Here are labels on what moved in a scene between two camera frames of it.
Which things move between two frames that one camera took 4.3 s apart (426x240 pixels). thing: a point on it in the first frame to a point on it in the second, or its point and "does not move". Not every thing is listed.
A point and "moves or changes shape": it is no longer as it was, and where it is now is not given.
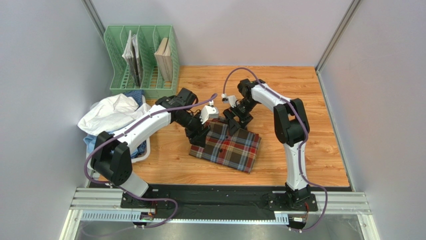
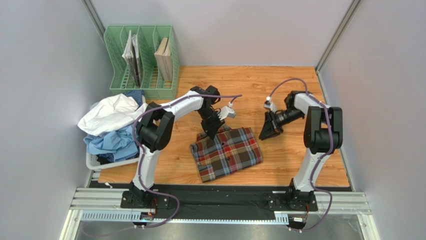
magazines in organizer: x=132 y=53 does not move
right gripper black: x=237 y=116 to x=274 y=121
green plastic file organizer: x=145 y=58 does not move
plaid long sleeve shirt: x=238 y=151 moves or changes shape
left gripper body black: x=193 y=133 to x=210 y=119
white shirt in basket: x=110 y=115 does not move
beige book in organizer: x=164 y=58 does not move
